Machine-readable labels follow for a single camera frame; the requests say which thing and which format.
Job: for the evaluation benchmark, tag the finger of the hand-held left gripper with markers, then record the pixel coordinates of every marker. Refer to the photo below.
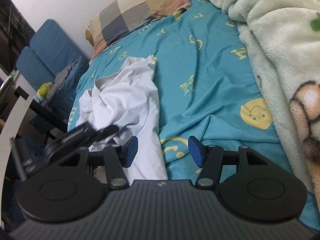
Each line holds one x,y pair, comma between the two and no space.
106,131

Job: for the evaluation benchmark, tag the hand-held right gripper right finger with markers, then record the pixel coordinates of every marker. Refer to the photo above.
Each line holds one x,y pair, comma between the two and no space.
195,151

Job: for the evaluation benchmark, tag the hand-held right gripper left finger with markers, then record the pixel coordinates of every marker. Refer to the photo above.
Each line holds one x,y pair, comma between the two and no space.
132,151

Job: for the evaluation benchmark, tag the white shirt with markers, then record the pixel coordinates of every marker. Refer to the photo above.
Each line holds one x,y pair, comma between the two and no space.
125,100

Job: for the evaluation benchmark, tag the yellow-green plush toy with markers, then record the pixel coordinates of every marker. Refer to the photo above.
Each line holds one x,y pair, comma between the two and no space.
45,91

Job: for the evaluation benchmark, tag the grey cloth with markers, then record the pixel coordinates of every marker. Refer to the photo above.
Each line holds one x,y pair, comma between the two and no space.
63,77

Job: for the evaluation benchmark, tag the teal printed bed sheet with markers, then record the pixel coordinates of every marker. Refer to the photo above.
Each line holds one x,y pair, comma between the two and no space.
212,80

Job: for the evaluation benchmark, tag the blue covered chair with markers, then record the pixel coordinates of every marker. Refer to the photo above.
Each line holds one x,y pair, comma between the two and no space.
32,67
55,42

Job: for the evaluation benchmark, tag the brown pillow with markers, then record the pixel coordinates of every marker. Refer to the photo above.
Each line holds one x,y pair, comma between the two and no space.
88,33

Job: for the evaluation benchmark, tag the checkered pillow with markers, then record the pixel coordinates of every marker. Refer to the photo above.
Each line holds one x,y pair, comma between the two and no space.
130,12

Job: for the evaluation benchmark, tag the dark barred window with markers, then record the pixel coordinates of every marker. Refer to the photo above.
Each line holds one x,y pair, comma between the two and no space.
12,25

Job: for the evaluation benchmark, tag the green printed fleece blanket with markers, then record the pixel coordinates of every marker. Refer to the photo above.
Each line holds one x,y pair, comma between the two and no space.
275,42

